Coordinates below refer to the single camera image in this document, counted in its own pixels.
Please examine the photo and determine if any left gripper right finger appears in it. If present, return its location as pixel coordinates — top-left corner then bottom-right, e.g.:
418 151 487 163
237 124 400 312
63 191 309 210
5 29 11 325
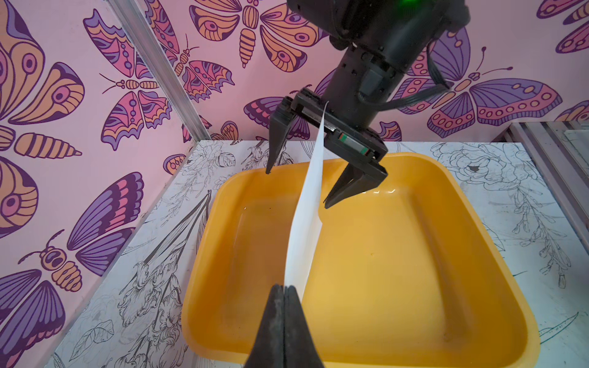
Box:
284 286 324 368

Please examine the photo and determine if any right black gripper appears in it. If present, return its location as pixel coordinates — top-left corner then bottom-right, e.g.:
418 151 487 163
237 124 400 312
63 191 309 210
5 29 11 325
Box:
265 46 403 209

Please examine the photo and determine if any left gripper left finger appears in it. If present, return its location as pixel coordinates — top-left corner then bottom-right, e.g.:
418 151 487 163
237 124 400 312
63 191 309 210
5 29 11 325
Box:
244 285 285 368

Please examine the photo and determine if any new menu sheet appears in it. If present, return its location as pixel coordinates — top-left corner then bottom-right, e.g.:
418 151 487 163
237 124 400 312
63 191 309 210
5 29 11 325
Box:
284 116 325 300

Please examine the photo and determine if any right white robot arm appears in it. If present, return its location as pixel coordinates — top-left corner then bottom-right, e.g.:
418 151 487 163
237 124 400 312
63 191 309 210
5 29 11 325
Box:
267 1 470 208

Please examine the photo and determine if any yellow plastic tray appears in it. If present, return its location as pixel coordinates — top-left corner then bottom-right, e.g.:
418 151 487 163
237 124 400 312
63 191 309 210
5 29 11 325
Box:
182 153 541 367

